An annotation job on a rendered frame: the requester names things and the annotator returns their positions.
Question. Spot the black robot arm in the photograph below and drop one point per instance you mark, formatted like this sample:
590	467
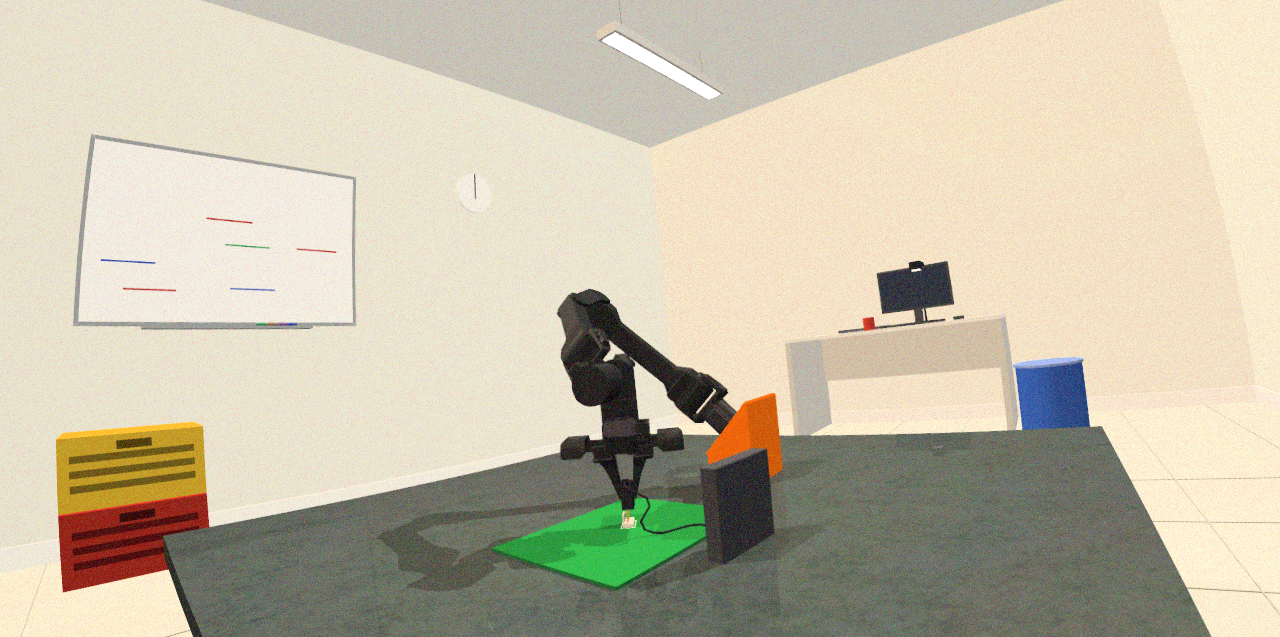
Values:
590	321

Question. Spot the green circuit board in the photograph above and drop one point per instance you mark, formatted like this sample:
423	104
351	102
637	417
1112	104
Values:
608	546

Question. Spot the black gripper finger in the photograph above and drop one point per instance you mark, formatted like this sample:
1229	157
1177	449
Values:
638	464
611	467

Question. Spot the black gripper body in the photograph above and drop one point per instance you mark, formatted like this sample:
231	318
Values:
575	447

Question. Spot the black cable with plug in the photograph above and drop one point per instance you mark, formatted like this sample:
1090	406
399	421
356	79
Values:
628	502

